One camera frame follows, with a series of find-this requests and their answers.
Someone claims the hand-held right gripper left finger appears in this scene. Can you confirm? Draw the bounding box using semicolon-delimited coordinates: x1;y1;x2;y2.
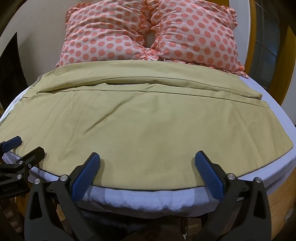
24;152;102;241

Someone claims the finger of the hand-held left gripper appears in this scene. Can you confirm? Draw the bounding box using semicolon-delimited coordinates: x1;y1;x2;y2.
13;146;46;178
0;136;23;153

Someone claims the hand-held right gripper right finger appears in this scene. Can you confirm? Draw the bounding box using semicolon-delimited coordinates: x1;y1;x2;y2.
194;151;272;241

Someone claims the olive green bed sheet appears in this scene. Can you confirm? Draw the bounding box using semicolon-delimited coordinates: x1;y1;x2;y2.
0;61;294;189

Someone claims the bed with white sheet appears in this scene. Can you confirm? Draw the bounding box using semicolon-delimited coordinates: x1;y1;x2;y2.
0;75;296;220

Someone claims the dark panel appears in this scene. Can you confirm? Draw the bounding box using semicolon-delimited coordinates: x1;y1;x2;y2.
0;32;26;114

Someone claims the pink polka dot pillow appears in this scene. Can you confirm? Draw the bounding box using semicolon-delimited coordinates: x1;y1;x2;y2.
148;0;249;78
56;0;160;68

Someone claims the yellow framed window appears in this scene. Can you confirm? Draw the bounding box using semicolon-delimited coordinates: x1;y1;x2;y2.
244;0;296;106

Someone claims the wooden bed frame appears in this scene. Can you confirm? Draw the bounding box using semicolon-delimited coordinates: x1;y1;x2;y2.
266;176;296;241

